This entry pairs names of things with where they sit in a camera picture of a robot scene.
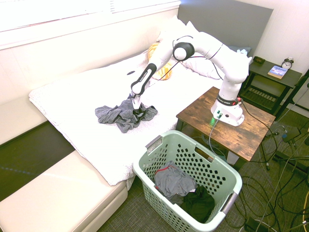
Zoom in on grey headboard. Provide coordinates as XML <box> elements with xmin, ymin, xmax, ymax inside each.
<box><xmin>178</xmin><ymin>2</ymin><xmax>275</xmax><ymax>64</ymax></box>

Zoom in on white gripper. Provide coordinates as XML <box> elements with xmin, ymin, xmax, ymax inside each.
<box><xmin>131</xmin><ymin>93</ymin><xmax>146</xmax><ymax>116</ymax></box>

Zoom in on black alarm clock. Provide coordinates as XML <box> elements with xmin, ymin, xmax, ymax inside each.
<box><xmin>281</xmin><ymin>56</ymin><xmax>295</xmax><ymax>71</ymax></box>

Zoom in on black nightstand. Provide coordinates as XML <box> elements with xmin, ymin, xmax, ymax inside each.
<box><xmin>239</xmin><ymin>59</ymin><xmax>303</xmax><ymax>117</ymax></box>

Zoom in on grey garment with red trim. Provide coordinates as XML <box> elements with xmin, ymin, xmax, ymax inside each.
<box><xmin>154</xmin><ymin>161</ymin><xmax>198</xmax><ymax>202</ymax></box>

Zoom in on mint green laundry basket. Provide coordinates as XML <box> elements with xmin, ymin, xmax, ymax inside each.
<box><xmin>132</xmin><ymin>130</ymin><xmax>243</xmax><ymax>232</ymax></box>

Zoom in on black power brick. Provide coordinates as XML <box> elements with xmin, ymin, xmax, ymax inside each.
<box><xmin>282</xmin><ymin>127</ymin><xmax>303</xmax><ymax>144</ymax></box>

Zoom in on grey clothes with black waistband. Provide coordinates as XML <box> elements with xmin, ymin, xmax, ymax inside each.
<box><xmin>94</xmin><ymin>99</ymin><xmax>159</xmax><ymax>133</ymax></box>

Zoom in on white padded bench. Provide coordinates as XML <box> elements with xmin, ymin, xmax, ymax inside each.
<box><xmin>0</xmin><ymin>151</ymin><xmax>128</xmax><ymax>232</ymax></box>

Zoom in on rustic wooden side table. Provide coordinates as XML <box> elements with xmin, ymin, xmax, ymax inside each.
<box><xmin>175</xmin><ymin>86</ymin><xmax>277</xmax><ymax>171</ymax></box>

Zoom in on plain white pillow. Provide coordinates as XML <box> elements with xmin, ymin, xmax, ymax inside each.
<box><xmin>156</xmin><ymin>15</ymin><xmax>201</xmax><ymax>48</ymax></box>

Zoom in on yellow white bolster pillow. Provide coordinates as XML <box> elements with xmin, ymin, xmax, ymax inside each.
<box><xmin>147</xmin><ymin>43</ymin><xmax>173</xmax><ymax>81</ymax></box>

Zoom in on black floor cable tangle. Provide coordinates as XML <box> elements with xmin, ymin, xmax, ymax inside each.
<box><xmin>241</xmin><ymin>116</ymin><xmax>309</xmax><ymax>232</ymax></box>

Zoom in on blue cover book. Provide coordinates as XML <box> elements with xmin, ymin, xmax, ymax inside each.
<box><xmin>267</xmin><ymin>65</ymin><xmax>289</xmax><ymax>80</ymax></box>

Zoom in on grey cable with red plug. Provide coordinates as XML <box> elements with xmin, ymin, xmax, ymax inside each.
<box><xmin>236</xmin><ymin>96</ymin><xmax>278</xmax><ymax>136</ymax></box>

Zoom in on white bed mattress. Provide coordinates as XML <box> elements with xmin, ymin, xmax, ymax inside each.
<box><xmin>28</xmin><ymin>52</ymin><xmax>225</xmax><ymax>187</ymax></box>

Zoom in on black garment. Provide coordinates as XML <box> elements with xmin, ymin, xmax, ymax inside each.
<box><xmin>180</xmin><ymin>185</ymin><xmax>215</xmax><ymax>224</ymax></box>

